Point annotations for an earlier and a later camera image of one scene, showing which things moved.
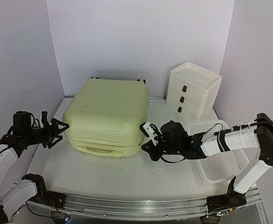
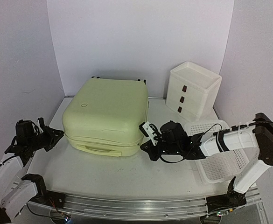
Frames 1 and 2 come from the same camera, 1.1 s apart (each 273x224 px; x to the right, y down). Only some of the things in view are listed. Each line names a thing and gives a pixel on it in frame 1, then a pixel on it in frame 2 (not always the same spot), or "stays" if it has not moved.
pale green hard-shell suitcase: (104, 117) stays
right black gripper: (159, 147) stays
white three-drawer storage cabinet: (192, 90) stays
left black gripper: (48, 133) -> (52, 139)
